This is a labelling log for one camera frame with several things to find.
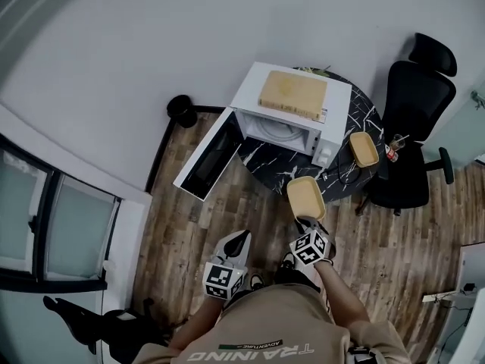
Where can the black charger plug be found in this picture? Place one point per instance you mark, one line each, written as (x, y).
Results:
(468, 288)

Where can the bunch of flowers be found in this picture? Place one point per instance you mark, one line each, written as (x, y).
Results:
(316, 71)

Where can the black round floor object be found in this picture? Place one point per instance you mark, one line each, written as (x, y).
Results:
(181, 109)

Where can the black swivel chair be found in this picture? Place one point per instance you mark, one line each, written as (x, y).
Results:
(110, 322)

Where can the round black marble table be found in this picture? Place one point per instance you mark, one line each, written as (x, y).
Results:
(273, 165)

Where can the frosted glass door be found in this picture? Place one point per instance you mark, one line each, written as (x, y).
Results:
(466, 135)

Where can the person's beige shirt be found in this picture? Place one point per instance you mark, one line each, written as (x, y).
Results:
(273, 317)

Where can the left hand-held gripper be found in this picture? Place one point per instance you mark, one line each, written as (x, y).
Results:
(223, 279)

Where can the person's right forearm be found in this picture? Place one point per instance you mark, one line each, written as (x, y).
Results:
(341, 294)

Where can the red drink can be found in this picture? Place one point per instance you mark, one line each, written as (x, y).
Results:
(392, 154)

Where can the person's left shoe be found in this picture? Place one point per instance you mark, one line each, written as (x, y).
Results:
(256, 281)

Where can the person's black trousers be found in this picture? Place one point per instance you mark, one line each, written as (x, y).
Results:
(295, 277)

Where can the clear plastic cup with straw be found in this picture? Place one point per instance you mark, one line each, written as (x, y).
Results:
(398, 142)

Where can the person's shoe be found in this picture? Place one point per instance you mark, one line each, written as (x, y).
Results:
(288, 261)
(256, 281)

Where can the black framed window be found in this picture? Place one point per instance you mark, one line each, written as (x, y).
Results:
(76, 226)

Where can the white desk foot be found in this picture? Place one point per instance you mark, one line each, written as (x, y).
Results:
(437, 297)

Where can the white microwave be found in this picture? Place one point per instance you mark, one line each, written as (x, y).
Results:
(250, 89)

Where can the black mesh office chair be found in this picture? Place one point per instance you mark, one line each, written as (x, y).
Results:
(417, 101)

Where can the white desk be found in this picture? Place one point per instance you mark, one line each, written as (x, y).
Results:
(473, 264)

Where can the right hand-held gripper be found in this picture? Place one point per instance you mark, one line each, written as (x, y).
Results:
(310, 246)

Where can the person's right shoe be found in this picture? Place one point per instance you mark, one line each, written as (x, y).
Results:
(288, 261)

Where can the person's left forearm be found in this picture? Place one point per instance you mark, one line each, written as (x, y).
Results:
(201, 324)

